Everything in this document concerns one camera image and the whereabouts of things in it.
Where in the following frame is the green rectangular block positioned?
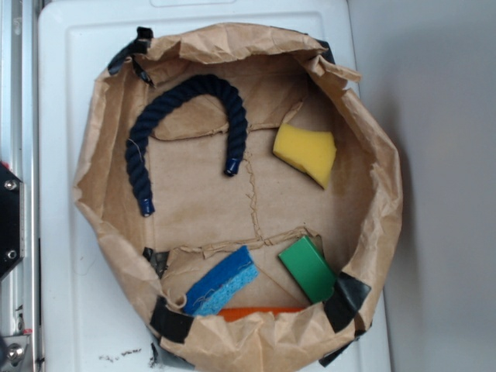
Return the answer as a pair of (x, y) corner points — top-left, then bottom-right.
(278, 236), (336, 304)

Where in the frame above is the brown paper bag container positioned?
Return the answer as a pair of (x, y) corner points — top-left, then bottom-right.
(74, 23), (403, 371)

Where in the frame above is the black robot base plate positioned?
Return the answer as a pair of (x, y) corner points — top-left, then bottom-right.
(0, 161), (25, 281)

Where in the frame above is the metal corner bracket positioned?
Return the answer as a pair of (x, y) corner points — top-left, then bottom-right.
(1, 335), (31, 371)

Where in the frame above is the orange flat object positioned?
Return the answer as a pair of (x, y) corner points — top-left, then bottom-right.
(218, 307), (304, 322)

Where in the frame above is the dark blue twisted rope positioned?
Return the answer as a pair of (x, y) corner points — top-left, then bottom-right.
(126, 74), (249, 219)

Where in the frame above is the aluminium frame rail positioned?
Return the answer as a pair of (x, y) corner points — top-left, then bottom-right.
(1, 1), (44, 371)

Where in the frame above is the blue sponge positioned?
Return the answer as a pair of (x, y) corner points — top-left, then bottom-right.
(183, 246), (259, 316)

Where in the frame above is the white plastic tray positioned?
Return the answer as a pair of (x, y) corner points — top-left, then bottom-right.
(37, 0), (392, 372)

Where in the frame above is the yellow sponge piece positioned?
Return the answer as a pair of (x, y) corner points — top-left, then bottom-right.
(273, 123), (336, 189)

